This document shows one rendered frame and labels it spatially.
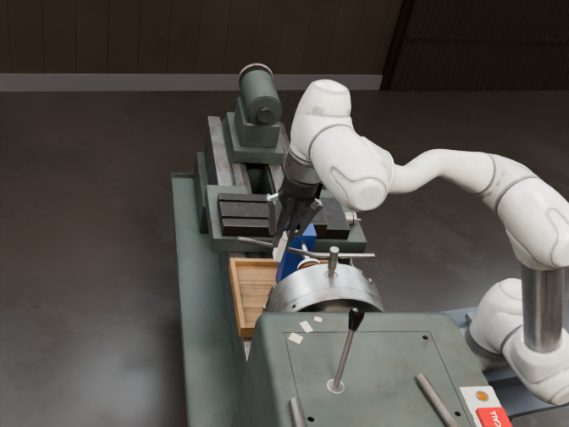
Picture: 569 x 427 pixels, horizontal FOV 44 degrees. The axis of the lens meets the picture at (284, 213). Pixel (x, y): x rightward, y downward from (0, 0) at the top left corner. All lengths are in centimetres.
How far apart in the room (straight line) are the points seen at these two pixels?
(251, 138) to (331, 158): 149
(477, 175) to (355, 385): 55
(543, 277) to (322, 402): 64
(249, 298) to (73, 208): 189
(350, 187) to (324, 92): 21
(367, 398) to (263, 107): 146
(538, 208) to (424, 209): 275
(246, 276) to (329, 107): 98
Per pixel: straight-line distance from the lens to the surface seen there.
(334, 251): 168
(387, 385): 151
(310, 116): 135
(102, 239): 366
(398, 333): 163
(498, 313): 219
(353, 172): 123
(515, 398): 235
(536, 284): 180
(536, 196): 165
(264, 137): 274
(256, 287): 218
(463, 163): 164
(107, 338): 318
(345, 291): 171
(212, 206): 240
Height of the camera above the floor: 236
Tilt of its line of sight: 36 degrees down
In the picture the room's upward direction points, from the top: 12 degrees clockwise
